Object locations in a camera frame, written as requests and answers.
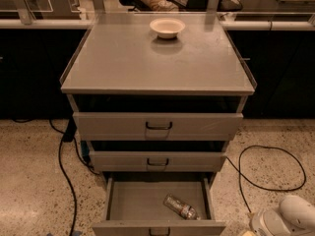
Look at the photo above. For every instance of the grey drawer cabinet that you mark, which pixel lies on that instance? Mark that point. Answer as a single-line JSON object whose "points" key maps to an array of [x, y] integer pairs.
{"points": [[123, 66]]}

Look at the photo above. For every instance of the clear plastic water bottle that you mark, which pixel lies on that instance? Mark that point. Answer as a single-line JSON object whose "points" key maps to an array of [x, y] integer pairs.
{"points": [[181, 208]]}

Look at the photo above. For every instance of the grey top drawer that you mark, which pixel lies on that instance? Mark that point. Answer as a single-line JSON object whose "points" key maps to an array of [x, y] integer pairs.
{"points": [[128, 126]]}

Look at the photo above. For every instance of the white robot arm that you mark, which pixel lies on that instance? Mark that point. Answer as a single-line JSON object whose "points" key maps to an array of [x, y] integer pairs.
{"points": [[294, 216]]}

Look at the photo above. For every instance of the grey middle drawer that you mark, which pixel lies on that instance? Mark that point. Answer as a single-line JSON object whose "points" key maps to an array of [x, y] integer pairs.
{"points": [[157, 161]]}

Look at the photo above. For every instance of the grey drawer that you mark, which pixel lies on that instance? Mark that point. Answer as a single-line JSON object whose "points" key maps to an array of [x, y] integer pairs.
{"points": [[134, 205], [128, 126], [157, 161]]}

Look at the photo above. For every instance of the white horizontal rail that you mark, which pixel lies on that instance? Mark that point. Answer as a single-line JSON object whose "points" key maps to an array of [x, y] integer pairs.
{"points": [[80, 24]]}

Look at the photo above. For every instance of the white paper bowl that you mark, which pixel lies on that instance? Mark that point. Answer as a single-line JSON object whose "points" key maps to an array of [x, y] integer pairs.
{"points": [[167, 28]]}

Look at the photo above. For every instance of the grey bottom drawer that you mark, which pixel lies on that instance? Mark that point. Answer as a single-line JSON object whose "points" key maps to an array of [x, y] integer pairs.
{"points": [[134, 205]]}

